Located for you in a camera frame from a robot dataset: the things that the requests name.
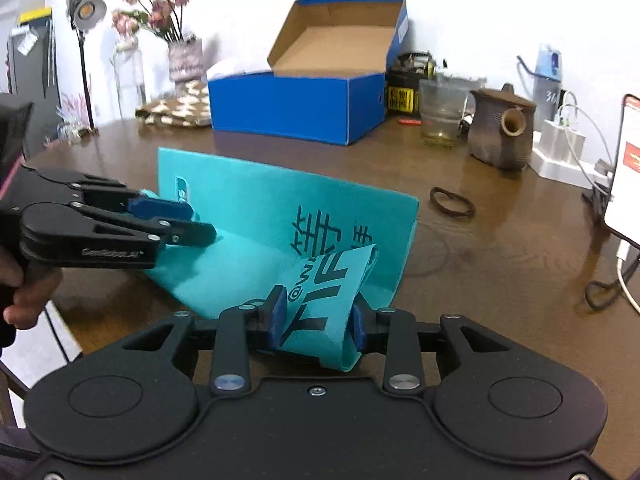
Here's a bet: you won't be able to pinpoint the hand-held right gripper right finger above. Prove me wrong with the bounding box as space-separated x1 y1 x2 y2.
350 305 502 394

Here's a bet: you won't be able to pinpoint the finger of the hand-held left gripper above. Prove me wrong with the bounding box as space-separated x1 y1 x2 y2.
75 203 217 248
37 167 194 221

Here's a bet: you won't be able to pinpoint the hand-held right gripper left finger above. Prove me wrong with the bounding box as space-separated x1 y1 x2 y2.
122 285 289 397

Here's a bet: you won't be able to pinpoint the teal shopping bag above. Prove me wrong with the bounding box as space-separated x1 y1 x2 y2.
142 147 420 374

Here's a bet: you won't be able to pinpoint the person's left hand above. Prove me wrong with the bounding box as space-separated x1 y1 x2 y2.
0 247 64 331

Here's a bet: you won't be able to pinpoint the brown checkered pouch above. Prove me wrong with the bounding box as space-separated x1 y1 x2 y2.
135 80 214 129

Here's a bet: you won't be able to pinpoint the clear glass bottle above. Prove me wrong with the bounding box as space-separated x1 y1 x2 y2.
112 40 147 122

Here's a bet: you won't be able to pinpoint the mottled ceramic vase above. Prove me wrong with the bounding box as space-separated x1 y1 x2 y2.
167 37 204 84

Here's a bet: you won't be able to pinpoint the blue cardboard shoe box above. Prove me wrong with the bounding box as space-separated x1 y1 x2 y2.
207 0 409 146

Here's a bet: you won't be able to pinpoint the dark cabinet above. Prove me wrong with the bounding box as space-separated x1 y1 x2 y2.
7 7 54 153

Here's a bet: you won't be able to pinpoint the dried pink flowers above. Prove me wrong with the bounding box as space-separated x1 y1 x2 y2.
111 0 194 44

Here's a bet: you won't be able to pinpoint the studio lamp on stand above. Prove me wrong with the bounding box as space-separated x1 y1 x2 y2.
66 0 107 134

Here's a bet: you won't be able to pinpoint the clear glass cup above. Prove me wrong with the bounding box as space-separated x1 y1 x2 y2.
419 78 469 149

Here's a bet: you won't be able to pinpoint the brown ribbed clay teapot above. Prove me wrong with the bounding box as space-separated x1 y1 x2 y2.
467 84 539 171

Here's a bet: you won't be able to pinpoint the black and yellow box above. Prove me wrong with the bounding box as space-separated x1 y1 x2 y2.
387 72 421 114

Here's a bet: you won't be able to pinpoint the clear plastic container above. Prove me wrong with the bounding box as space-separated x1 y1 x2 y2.
434 74 487 111

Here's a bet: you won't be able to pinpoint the black phone stand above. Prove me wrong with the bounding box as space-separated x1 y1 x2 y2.
582 180 614 222

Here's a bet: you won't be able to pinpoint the white charger plugs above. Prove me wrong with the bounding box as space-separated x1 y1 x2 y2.
542 119 586 164

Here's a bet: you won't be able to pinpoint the smartphone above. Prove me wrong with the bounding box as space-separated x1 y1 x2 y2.
602 93 640 249

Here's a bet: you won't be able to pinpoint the clear blue water bottle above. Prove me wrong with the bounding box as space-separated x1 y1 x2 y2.
517 44 567 122

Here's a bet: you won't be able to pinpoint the brown hair tie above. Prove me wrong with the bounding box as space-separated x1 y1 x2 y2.
430 186 476 220

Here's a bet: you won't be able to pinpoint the black hair tie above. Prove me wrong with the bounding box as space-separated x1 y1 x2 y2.
585 280 627 311

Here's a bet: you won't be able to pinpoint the white phone cable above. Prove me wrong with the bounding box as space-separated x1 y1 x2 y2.
615 240 640 317

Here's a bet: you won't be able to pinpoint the black strap clutter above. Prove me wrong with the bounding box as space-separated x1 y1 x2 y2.
391 51 437 80

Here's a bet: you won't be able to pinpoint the grey charging cable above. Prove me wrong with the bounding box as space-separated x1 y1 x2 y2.
559 89 622 196

